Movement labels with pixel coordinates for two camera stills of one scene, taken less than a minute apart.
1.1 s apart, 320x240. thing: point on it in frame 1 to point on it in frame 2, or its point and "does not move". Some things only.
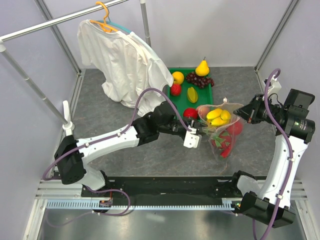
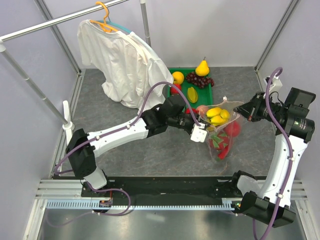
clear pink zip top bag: (221, 126) does not move
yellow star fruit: (192, 94) does not move
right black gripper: (250, 112) does not move
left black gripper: (197, 125) to (207, 124)
